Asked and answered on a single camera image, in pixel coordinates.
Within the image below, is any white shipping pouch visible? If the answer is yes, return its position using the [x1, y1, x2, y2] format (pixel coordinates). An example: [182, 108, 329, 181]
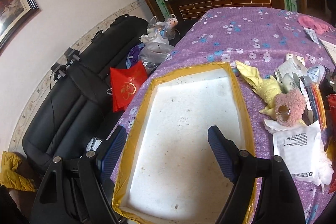
[264, 119, 334, 187]

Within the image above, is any pink fuzzy scrunchie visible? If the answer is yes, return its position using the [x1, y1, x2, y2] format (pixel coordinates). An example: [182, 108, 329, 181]
[274, 89, 306, 127]

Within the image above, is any yellow plush towel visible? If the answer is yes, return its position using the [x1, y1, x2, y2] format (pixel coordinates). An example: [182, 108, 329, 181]
[235, 60, 282, 119]

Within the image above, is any blue white pouch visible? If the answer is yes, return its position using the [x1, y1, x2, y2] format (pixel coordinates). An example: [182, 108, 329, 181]
[306, 65, 325, 85]

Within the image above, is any yellow jacket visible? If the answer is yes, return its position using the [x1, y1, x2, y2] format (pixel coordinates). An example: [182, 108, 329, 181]
[1, 151, 37, 192]

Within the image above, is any black leather sofa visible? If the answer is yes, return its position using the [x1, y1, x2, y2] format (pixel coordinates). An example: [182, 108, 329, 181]
[22, 15, 148, 173]

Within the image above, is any white foam tray yellow tape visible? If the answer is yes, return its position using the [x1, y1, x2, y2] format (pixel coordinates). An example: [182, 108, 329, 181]
[112, 63, 255, 223]

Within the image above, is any red gift bag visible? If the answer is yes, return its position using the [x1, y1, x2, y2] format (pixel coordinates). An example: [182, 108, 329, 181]
[110, 61, 147, 113]

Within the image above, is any purple floral tablecloth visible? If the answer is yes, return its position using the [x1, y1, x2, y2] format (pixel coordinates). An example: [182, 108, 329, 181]
[117, 7, 334, 223]

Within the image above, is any white paper stack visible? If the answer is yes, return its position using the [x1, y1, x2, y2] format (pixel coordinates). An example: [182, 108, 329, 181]
[320, 39, 336, 65]

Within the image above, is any white plastic bag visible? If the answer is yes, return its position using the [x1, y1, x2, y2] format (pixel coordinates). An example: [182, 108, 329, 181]
[138, 33, 174, 75]

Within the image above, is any small white sachet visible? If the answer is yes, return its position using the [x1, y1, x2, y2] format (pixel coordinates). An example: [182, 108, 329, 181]
[304, 27, 319, 44]

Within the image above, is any framed wall picture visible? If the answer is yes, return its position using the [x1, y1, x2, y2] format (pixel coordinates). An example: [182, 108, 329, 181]
[1, 0, 39, 51]

